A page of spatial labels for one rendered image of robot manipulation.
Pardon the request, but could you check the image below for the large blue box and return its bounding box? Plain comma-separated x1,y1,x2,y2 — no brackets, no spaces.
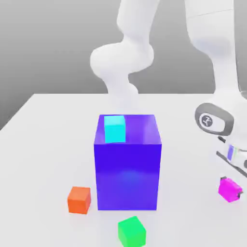
93,114,162,211

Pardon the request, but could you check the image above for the small orange cube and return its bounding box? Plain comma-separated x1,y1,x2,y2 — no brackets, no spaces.
67,186,92,215

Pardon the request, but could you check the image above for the small cyan cube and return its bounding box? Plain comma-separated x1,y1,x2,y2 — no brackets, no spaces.
103,115,126,144

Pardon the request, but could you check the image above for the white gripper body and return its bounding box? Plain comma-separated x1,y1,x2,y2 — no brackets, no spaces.
214,150,247,189

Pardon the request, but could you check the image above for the small magenta cube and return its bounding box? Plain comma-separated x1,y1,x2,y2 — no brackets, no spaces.
218,177,243,203

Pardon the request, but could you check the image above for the small green cube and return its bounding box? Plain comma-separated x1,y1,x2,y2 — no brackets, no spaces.
118,216,147,247

